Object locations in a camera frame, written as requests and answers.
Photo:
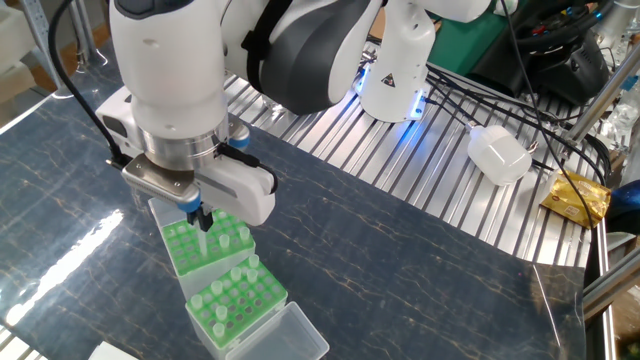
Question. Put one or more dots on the grey slotted angle post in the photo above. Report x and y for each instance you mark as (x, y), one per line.
(42, 45)

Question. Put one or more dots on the aluminium frame rail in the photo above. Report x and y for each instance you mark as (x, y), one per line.
(610, 290)

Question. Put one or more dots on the aluminium frame post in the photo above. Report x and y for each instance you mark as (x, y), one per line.
(605, 97)

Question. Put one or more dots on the green cloth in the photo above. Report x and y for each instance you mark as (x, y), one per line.
(465, 45)

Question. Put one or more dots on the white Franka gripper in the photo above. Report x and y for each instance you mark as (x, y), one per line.
(240, 195)

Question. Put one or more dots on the silver wrist camera blue caps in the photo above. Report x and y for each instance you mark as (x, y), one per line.
(160, 180)

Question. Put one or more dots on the gold foil packet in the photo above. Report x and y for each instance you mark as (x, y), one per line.
(575, 200)

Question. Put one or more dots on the dark marble pattern mat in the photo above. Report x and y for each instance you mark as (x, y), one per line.
(450, 300)

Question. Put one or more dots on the large translucent pipette tip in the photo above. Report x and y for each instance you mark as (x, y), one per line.
(251, 276)
(218, 330)
(216, 287)
(221, 313)
(196, 301)
(202, 242)
(244, 234)
(224, 241)
(235, 274)
(254, 261)

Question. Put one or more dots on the white paper sheet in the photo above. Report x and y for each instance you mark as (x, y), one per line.
(112, 354)

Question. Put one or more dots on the black racing wheel controller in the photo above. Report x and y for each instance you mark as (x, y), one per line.
(575, 70)

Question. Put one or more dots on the white plastic bottle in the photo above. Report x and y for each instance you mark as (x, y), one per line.
(500, 155)

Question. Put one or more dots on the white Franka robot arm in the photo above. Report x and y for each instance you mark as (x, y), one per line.
(170, 75)

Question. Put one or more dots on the translucent tip box green rack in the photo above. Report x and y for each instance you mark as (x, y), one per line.
(190, 280)
(280, 340)

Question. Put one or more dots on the dark blue round object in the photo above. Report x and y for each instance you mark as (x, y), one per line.
(625, 205)

